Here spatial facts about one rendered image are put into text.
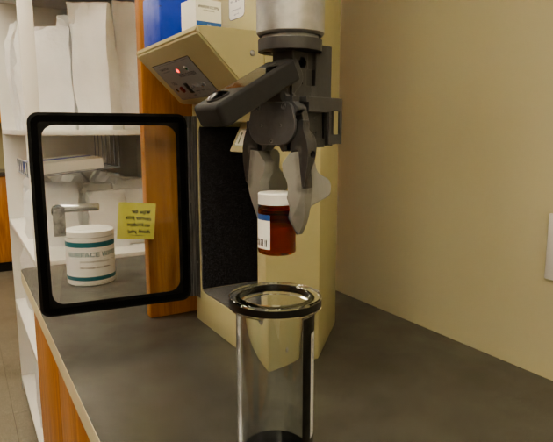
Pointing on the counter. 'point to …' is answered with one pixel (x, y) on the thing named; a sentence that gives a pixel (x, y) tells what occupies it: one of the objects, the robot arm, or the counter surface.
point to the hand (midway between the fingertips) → (276, 221)
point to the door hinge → (194, 205)
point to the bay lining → (225, 211)
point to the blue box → (161, 19)
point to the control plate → (185, 78)
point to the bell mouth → (239, 139)
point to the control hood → (207, 54)
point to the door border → (46, 206)
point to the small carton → (200, 13)
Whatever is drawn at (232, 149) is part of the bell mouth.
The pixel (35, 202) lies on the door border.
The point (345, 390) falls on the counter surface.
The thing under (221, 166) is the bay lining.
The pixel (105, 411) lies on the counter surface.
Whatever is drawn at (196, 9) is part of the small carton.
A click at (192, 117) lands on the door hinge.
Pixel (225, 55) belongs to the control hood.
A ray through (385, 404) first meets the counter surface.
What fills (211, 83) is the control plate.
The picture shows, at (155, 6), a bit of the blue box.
